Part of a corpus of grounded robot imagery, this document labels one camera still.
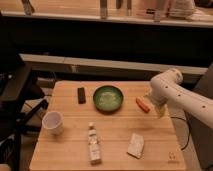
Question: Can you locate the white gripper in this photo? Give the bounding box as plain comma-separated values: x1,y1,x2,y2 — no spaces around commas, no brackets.
145,87,172,118

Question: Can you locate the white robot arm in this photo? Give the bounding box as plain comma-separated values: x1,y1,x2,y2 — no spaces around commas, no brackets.
148,68,213,129

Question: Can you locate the green bowl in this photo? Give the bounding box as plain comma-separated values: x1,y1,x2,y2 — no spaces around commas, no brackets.
93,85,124,112

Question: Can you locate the white squeeze bottle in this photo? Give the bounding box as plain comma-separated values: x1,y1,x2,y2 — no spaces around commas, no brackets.
88,122,102,165

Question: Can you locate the dark brown chocolate bar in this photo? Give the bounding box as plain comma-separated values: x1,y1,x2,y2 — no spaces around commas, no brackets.
77,87,86,104

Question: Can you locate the black stand at left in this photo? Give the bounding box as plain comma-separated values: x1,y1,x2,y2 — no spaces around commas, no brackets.
0,13,50,171

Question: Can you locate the black cable at right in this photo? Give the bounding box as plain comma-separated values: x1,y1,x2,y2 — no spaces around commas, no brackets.
171,115,191,151

